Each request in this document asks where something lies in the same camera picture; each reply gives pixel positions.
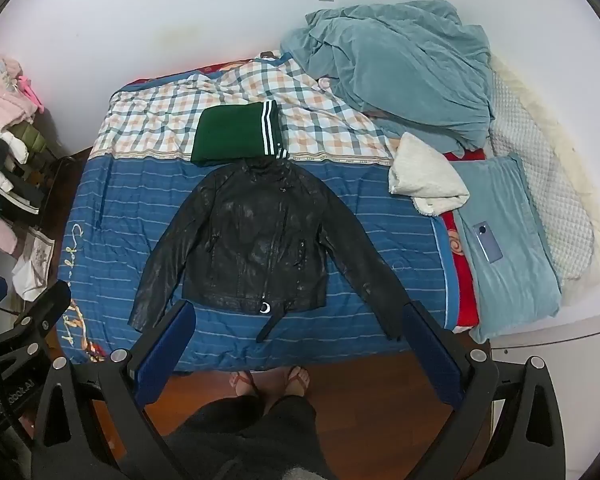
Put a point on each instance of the blue striped plaid bed sheet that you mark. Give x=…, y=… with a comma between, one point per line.
x=130, y=200

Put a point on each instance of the white tote bag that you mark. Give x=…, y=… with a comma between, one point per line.
x=35, y=260

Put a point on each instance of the black leather jacket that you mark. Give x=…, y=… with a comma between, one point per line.
x=260, y=240

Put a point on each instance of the red patterned blanket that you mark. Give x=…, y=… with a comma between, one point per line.
x=460, y=270

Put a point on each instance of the teal plush blanket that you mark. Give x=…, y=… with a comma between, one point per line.
x=405, y=70

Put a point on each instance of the teal pillow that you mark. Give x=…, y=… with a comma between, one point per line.
x=515, y=290

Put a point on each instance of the folded green striped garment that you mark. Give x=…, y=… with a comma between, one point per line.
x=230, y=132

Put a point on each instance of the person's dark grey pants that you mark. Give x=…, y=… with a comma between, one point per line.
x=250, y=440

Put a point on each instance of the grey smartphone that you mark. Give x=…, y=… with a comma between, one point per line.
x=487, y=242

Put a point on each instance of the row of hanging clothes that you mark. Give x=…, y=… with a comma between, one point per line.
x=5, y=110

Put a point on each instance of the person's foot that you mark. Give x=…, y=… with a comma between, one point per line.
x=295, y=381
x=242, y=385

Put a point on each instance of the white fleece cloth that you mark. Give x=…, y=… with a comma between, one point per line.
x=425, y=175

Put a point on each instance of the person's left foot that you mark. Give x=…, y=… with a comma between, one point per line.
x=242, y=385

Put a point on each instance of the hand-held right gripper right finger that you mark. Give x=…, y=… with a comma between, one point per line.
x=430, y=350

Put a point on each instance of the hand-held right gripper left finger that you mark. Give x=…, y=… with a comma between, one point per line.
x=166, y=351

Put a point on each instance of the person's right foot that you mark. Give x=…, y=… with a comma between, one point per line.
x=295, y=381

